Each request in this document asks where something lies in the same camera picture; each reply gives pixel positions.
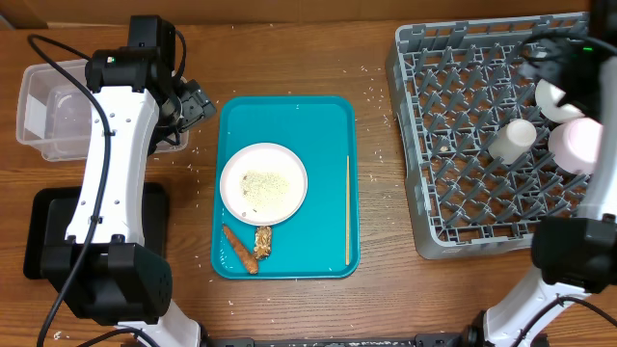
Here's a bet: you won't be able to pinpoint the teal plastic tray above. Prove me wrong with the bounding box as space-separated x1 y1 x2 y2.
211 95 361 280

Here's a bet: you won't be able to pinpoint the black plastic tray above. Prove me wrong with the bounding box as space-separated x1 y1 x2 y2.
23 182 170 280

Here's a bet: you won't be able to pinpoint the brown sausage piece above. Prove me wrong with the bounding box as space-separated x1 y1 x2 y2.
223 225 259 275

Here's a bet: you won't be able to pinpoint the wooden chopstick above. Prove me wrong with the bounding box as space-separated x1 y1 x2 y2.
345 156 351 266

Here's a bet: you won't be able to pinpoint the light green bowl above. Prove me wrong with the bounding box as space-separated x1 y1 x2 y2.
535 79 584 123

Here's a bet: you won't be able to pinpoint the white cup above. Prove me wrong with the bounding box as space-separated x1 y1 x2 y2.
488 120 537 165

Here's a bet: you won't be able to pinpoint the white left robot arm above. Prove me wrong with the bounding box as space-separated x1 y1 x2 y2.
37 39 209 346

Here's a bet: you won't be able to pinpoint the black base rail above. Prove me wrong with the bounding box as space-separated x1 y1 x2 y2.
201 333 481 347

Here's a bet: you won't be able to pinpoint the large pink plate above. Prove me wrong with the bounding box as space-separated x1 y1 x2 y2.
219 143 309 227

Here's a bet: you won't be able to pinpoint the grey dishwasher rack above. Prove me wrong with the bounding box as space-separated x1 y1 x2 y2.
386 13 593 259

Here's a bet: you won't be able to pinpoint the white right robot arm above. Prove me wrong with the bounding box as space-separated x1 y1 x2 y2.
456 0 616 346

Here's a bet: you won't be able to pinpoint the brown food scrap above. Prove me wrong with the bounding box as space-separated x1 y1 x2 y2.
254 226 273 260

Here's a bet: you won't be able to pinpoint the clear plastic bin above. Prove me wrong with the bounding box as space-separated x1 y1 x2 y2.
15 58 191 163

